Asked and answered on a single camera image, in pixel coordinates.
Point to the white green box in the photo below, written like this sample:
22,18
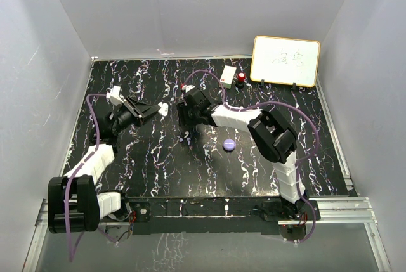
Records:
227,76

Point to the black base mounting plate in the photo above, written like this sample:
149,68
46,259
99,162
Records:
269,215

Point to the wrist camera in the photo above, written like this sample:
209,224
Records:
186,88
114,96

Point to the white earbud charging case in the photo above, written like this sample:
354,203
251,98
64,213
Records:
164,108

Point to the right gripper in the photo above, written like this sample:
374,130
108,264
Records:
184,121

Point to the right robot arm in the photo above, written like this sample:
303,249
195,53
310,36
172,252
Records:
273,136

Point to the white whiteboard yellow frame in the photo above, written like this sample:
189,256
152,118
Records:
278,60

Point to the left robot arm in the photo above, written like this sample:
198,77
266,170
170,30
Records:
74,204

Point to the aluminium frame rail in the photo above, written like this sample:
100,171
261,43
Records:
345,239

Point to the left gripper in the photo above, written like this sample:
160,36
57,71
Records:
141,112

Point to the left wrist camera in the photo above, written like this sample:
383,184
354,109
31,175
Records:
114,96

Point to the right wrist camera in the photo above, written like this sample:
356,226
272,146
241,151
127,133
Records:
186,88

